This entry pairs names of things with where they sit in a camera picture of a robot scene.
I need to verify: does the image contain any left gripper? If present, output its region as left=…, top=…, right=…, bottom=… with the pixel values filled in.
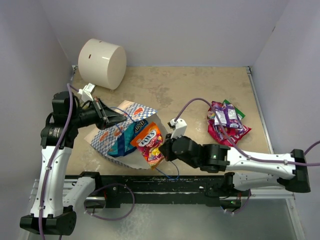
left=70, top=96, right=127, bottom=130

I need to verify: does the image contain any orange Fox's fruits candy bag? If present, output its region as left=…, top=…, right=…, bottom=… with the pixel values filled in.
left=130, top=122, right=165, bottom=169

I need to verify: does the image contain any blue checkered paper bag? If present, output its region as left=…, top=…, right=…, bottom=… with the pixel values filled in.
left=85, top=100, right=179, bottom=180

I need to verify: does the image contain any teal blue snack bag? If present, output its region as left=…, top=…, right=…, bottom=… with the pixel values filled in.
left=107, top=123, right=137, bottom=158

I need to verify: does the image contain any red Real snack bag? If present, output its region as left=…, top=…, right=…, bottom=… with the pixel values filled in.
left=207, top=123, right=252, bottom=147

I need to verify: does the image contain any green Fox's candy bag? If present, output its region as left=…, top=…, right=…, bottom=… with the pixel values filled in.
left=223, top=99, right=246, bottom=120

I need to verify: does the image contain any purple Fox's berries candy bag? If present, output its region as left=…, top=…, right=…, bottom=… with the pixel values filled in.
left=213, top=125, right=245, bottom=140

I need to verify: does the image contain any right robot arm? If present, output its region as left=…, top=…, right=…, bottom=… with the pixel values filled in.
left=159, top=134, right=311, bottom=196

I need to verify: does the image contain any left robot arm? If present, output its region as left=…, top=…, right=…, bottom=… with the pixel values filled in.
left=20, top=91, right=127, bottom=238

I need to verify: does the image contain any blue M&M's snack bag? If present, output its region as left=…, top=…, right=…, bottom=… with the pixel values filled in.
left=134, top=119, right=149, bottom=135

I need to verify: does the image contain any white cylindrical container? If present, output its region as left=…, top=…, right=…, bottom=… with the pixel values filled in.
left=78, top=38, right=127, bottom=90

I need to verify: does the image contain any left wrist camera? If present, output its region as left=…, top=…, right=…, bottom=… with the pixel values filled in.
left=78, top=83, right=96, bottom=102

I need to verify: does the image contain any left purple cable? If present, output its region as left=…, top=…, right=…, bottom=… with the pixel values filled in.
left=37, top=83, right=81, bottom=240

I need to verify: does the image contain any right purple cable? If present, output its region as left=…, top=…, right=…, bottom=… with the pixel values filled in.
left=174, top=97, right=320, bottom=167

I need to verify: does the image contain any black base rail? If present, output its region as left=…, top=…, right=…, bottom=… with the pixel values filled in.
left=90, top=174, right=248, bottom=210

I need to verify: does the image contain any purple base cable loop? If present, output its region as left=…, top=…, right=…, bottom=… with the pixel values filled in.
left=83, top=184, right=136, bottom=222

